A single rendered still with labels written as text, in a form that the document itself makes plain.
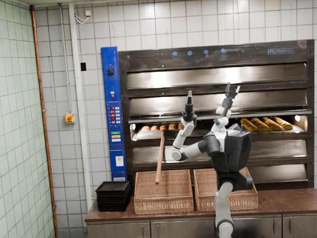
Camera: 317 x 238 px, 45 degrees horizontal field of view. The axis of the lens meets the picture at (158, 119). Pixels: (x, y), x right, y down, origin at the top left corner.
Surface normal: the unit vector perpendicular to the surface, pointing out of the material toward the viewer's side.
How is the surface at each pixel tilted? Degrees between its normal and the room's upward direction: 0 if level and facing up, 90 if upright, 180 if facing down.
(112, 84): 90
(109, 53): 90
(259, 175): 70
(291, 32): 90
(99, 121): 90
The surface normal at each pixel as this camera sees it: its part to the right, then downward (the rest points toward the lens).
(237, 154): -0.60, 0.16
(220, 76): -0.06, -0.18
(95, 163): -0.04, 0.16
